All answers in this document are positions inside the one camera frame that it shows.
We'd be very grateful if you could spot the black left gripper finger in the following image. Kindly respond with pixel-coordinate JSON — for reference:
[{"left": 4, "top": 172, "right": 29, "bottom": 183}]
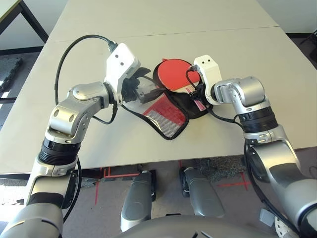
[
  {"left": 143, "top": 88, "right": 164, "bottom": 103},
  {"left": 135, "top": 67, "right": 151, "bottom": 78}
]

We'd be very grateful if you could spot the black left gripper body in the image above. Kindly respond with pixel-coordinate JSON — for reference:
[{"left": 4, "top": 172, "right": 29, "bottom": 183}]
[{"left": 121, "top": 76, "right": 144, "bottom": 103}]

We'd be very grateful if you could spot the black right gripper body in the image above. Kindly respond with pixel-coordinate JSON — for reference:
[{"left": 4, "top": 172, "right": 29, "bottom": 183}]
[{"left": 189, "top": 83, "right": 207, "bottom": 103}]

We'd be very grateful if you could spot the red and black paddle case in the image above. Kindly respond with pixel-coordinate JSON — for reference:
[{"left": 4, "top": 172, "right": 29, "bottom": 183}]
[{"left": 123, "top": 57, "right": 214, "bottom": 141}]

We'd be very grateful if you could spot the red ping-pong paddle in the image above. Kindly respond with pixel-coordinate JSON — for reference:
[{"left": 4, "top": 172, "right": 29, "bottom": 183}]
[{"left": 158, "top": 59, "right": 207, "bottom": 112}]

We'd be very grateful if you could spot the dark speckled rug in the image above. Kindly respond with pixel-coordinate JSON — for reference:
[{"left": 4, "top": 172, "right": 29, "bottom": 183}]
[{"left": 193, "top": 156, "right": 248, "bottom": 183}]

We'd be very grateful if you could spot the red floor tape outline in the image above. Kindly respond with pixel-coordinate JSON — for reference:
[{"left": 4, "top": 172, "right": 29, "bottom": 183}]
[{"left": 95, "top": 166, "right": 139, "bottom": 205}]

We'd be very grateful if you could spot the grey robot right leg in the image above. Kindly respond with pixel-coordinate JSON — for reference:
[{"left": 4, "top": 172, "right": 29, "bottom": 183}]
[{"left": 179, "top": 167, "right": 225, "bottom": 219}]

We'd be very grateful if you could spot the grey robot leg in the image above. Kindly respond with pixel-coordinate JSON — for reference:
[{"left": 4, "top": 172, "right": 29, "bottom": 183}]
[
  {"left": 120, "top": 170, "right": 157, "bottom": 233},
  {"left": 179, "top": 167, "right": 225, "bottom": 219}
]

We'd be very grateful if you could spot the red floor tape cross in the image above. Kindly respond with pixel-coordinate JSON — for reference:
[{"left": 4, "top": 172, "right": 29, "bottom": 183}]
[{"left": 217, "top": 172, "right": 251, "bottom": 191}]

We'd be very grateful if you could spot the grey robot left leg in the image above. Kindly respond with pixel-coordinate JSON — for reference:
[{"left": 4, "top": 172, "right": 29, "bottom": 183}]
[{"left": 120, "top": 170, "right": 157, "bottom": 233}]

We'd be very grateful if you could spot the black foam mat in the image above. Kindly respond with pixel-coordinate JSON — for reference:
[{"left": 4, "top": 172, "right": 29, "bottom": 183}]
[{"left": 0, "top": 56, "right": 24, "bottom": 92}]

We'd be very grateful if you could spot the grey robot torso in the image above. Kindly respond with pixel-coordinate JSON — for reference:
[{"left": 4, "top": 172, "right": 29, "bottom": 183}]
[{"left": 121, "top": 215, "right": 280, "bottom": 238}]

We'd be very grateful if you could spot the small grey box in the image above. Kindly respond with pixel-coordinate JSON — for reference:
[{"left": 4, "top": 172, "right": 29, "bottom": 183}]
[{"left": 259, "top": 208, "right": 275, "bottom": 227}]

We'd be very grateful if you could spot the white perforated shoe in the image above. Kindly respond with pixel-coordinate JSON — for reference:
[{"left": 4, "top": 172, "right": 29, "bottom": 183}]
[{"left": 273, "top": 215, "right": 298, "bottom": 238}]

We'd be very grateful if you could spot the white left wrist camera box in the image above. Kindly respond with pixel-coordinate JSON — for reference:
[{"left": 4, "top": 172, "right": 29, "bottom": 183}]
[{"left": 103, "top": 43, "right": 142, "bottom": 105}]

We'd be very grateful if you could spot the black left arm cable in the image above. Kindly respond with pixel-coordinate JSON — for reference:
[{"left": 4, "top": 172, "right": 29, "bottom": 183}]
[{"left": 53, "top": 34, "right": 119, "bottom": 223}]

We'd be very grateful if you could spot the black metal table frame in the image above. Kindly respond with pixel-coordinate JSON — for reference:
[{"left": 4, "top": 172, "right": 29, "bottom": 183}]
[{"left": 0, "top": 0, "right": 49, "bottom": 45}]

